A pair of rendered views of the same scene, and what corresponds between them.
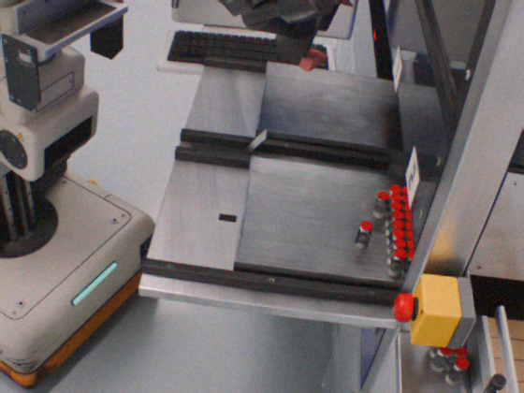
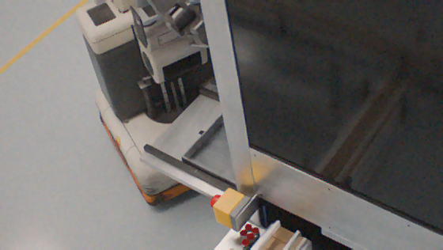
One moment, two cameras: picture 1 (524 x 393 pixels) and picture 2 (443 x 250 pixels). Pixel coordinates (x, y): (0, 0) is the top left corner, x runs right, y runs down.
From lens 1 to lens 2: 1.23 m
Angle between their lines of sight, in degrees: 33
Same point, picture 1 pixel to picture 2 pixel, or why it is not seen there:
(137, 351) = not seen: hidden behind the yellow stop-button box
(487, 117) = (226, 119)
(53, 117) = (169, 50)
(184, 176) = (198, 104)
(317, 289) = (213, 182)
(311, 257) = (227, 165)
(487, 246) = (259, 183)
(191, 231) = (180, 136)
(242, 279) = (182, 166)
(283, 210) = not seen: hidden behind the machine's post
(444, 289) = (232, 198)
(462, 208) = (237, 160)
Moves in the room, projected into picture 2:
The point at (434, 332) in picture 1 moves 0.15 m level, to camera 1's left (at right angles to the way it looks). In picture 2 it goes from (221, 218) to (177, 195)
